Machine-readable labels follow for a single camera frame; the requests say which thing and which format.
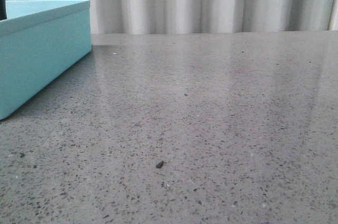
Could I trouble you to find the light blue plastic box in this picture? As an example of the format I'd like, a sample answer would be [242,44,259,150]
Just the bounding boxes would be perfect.
[1,0,91,119]

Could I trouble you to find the small black debris piece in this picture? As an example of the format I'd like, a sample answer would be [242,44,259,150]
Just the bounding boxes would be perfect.
[156,161,164,169]

